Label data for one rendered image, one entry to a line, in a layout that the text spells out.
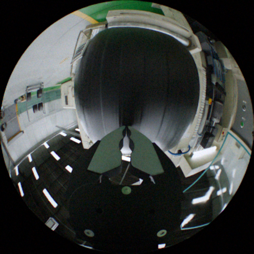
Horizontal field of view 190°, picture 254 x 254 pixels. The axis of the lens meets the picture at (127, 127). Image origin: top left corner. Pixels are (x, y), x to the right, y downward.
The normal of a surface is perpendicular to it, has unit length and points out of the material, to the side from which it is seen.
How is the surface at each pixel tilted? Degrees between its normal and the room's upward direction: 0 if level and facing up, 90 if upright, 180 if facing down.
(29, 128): 90
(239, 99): 90
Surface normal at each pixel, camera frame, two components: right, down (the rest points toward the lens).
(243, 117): -1.00, -0.04
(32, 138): 0.95, 0.17
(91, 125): -0.27, 0.60
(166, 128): 0.00, 0.64
